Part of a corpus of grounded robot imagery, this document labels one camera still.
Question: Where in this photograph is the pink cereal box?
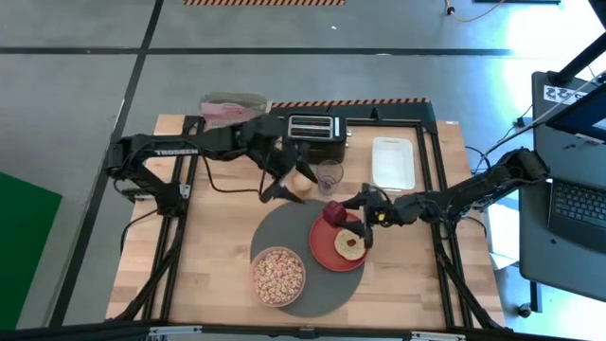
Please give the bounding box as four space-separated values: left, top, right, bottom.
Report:
199 92 274 131

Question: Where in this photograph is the black slanted pole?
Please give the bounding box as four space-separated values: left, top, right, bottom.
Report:
551 30 606 86

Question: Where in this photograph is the black laptop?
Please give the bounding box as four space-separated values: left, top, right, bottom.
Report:
546 178 606 252

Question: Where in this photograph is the green floor mat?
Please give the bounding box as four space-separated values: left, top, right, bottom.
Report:
0 171 63 332

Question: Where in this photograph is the black toaster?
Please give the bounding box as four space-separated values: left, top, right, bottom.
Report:
282 113 352 165

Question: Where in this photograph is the yellow cable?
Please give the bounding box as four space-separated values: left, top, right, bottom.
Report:
443 0 507 24

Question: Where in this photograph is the white plastic bin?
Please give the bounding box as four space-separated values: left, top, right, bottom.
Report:
370 135 417 193

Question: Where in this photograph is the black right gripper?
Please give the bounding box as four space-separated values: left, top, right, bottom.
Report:
339 183 404 251

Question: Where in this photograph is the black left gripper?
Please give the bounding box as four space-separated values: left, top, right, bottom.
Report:
238 117 320 205

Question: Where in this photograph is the grey round placemat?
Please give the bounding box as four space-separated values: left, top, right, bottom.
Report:
249 198 366 318

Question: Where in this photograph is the white patterned label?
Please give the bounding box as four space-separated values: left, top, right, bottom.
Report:
543 83 588 106

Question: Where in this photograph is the small amber cup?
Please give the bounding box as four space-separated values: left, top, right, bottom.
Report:
289 170 314 194

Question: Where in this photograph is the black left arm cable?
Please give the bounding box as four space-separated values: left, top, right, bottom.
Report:
202 154 269 195

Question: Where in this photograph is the bagel with jam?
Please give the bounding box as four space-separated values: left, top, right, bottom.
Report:
333 228 368 261

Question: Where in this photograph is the pink bowl of cereal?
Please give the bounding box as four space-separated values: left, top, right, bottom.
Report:
249 245 307 308

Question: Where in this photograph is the black aluminium table frame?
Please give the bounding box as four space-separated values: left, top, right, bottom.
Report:
106 113 512 332

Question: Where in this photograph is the dark tilted screen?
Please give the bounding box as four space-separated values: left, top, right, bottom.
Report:
544 82 606 143

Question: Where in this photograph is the dark red apple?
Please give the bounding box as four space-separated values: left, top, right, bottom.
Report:
322 200 349 227

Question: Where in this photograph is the red plate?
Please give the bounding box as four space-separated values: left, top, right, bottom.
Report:
309 210 369 273

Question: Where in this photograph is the white box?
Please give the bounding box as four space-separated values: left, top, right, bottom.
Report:
487 203 522 271

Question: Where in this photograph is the clear drinking glass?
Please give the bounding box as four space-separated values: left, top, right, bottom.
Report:
315 159 346 196

